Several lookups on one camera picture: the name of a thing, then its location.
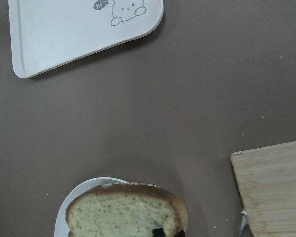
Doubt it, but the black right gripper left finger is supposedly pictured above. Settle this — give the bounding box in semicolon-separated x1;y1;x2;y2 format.
152;228;165;237

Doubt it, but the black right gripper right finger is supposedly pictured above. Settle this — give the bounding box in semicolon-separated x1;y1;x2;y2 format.
176;230;185;237

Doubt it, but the bread slice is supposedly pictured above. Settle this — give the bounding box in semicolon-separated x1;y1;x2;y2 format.
66;183;188;237

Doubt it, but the cream rabbit tray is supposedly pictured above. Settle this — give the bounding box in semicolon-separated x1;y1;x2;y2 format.
8;0;164;78

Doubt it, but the white round plate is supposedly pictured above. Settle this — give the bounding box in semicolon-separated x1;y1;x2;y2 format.
54;177;127;237

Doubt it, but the bamboo cutting board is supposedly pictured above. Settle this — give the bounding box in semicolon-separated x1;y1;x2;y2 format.
231;141;296;237

